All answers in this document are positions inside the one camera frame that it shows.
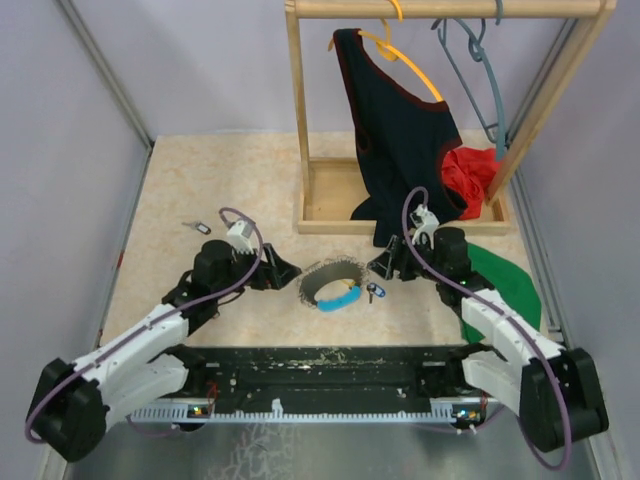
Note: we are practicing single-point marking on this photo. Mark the metal disc with keyrings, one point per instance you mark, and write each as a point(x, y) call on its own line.
point(323, 273)

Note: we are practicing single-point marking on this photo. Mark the green cloth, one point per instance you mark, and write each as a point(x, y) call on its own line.
point(512, 282)

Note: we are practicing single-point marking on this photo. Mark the navy tank top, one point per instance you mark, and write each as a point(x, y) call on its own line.
point(401, 141)

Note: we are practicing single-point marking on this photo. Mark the key with black tag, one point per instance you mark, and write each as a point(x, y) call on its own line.
point(199, 227)

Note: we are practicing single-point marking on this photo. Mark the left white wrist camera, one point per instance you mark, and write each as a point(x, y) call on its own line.
point(239, 236)

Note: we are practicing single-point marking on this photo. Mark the red cloth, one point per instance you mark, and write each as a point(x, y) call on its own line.
point(469, 172)

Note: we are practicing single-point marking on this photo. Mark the grey slotted cable duct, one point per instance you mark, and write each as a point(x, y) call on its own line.
point(457, 413)

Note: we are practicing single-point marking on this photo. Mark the aluminium frame rail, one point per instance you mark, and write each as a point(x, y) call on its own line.
point(105, 71)
point(537, 254)

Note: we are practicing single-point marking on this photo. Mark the yellow clothes hanger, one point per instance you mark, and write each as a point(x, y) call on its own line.
point(389, 52)

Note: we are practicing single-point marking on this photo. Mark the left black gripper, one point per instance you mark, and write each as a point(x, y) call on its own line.
point(275, 275)

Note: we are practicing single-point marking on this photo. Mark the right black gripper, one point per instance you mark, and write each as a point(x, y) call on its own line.
point(396, 251)

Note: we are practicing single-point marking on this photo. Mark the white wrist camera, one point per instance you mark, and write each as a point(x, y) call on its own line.
point(425, 223)
point(239, 236)

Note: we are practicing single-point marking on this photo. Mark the wooden clothes rack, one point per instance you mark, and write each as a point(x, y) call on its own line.
point(331, 187)

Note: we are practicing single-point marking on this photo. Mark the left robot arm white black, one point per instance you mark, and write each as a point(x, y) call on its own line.
point(76, 403)

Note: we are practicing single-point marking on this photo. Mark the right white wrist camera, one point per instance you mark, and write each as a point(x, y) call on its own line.
point(425, 223)

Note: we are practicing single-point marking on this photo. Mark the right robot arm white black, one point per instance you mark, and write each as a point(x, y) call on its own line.
point(555, 392)

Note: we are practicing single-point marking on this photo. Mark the left aluminium frame rail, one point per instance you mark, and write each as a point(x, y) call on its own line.
point(105, 71)

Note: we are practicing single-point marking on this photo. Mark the right aluminium frame rail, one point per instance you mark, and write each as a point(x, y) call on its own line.
point(537, 254)

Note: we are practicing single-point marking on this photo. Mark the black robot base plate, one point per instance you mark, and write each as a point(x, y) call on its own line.
point(318, 378)

